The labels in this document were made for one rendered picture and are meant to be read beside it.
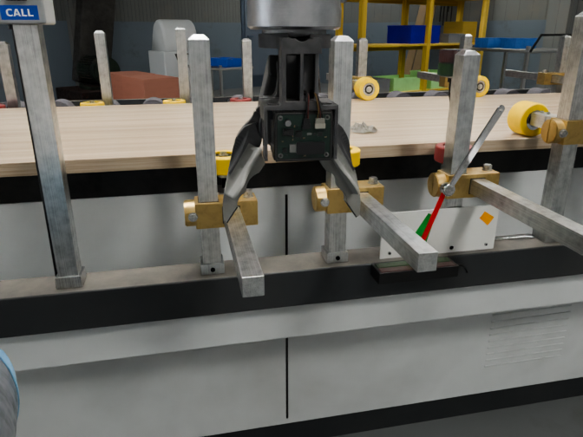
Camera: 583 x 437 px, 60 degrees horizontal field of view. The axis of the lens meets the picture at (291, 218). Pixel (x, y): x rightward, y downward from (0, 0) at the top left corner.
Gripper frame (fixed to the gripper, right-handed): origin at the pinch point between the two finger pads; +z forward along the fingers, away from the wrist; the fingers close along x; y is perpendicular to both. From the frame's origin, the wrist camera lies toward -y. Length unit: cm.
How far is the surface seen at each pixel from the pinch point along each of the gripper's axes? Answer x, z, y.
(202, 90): -10.8, -10.8, -34.9
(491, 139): 55, 4, -57
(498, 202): 42, 9, -29
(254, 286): -4.2, 11.6, -5.8
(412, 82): 272, 52, -695
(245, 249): -4.9, 10.2, -14.9
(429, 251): 20.7, 9.0, -8.3
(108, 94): -50, 2, -141
